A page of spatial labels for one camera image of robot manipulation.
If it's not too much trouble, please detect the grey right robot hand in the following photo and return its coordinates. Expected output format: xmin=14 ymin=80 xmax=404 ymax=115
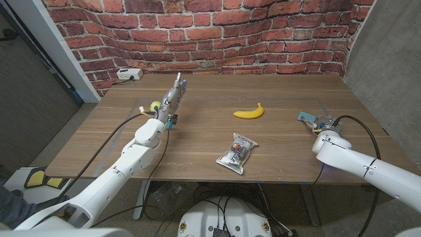
xmin=302 ymin=114 xmax=343 ymax=136

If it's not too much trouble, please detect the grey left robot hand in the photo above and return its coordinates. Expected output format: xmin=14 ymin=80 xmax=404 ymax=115
xmin=157 ymin=72 xmax=187 ymax=130

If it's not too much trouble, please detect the blue sticky note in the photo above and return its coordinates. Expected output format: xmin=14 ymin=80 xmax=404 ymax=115
xmin=297 ymin=111 xmax=317 ymax=122

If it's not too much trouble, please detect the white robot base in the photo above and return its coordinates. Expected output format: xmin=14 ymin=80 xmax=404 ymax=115
xmin=177 ymin=196 xmax=273 ymax=237

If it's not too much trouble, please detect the yellow toy banana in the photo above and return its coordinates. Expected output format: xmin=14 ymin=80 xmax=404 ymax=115
xmin=233 ymin=102 xmax=265 ymax=120

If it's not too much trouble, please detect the clear plastic snack package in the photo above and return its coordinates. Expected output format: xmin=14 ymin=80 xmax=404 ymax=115
xmin=216 ymin=132 xmax=259 ymax=175

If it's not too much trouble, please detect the white power strip box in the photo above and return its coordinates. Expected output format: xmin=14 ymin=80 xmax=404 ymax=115
xmin=116 ymin=68 xmax=144 ymax=81

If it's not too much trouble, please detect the grey table leg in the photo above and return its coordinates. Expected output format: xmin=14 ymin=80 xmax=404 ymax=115
xmin=299 ymin=183 xmax=320 ymax=227

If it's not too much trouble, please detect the clear plastic bag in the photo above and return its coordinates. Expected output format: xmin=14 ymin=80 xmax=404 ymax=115
xmin=149 ymin=181 xmax=198 ymax=218

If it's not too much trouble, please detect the white table leg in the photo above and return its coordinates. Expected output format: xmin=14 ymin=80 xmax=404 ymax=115
xmin=133 ymin=180 xmax=152 ymax=221

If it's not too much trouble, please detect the yellow and white floor machine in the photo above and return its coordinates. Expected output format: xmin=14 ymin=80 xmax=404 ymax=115
xmin=6 ymin=167 xmax=83 ymax=205

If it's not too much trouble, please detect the person leg in jeans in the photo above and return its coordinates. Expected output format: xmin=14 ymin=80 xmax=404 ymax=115
xmin=0 ymin=186 xmax=37 ymax=230

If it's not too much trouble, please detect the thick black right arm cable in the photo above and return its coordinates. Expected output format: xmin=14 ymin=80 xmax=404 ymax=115
xmin=334 ymin=115 xmax=382 ymax=237

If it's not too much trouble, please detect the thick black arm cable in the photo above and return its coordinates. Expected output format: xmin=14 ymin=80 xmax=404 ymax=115
xmin=55 ymin=111 xmax=157 ymax=203
xmin=334 ymin=115 xmax=382 ymax=237

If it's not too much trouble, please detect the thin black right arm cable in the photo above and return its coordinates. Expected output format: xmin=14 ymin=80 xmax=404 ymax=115
xmin=314 ymin=163 xmax=326 ymax=187

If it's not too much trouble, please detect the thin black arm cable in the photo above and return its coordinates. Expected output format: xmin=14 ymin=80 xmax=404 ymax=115
xmin=141 ymin=128 xmax=170 ymax=220
xmin=314 ymin=163 xmax=326 ymax=187

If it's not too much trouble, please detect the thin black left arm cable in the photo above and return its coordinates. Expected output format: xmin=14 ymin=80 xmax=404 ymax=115
xmin=141 ymin=128 xmax=170 ymax=220

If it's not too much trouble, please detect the printed brick wall backdrop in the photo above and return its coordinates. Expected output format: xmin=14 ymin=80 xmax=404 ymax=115
xmin=41 ymin=0 xmax=376 ymax=98

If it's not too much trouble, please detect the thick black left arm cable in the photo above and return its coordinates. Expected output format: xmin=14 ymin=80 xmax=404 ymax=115
xmin=55 ymin=111 xmax=157 ymax=203

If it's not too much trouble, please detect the white door frame post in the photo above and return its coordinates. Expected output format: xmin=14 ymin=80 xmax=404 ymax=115
xmin=6 ymin=0 xmax=101 ymax=103

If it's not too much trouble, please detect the black door handle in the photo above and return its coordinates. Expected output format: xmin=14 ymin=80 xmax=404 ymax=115
xmin=0 ymin=28 xmax=20 ymax=42

